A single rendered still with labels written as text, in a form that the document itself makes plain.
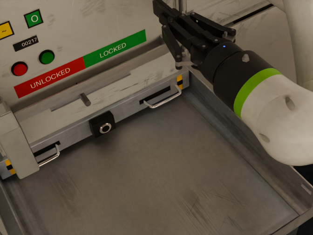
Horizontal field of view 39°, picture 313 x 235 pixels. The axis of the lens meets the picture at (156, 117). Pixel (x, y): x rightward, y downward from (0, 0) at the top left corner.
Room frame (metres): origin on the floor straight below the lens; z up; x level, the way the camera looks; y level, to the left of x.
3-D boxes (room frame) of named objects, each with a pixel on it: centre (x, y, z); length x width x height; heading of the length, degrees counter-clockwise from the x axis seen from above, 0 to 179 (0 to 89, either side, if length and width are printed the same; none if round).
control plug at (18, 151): (0.61, 0.30, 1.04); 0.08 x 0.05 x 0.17; 27
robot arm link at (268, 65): (0.50, -0.15, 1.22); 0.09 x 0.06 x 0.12; 117
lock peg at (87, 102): (0.73, 0.16, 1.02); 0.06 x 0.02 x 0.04; 27
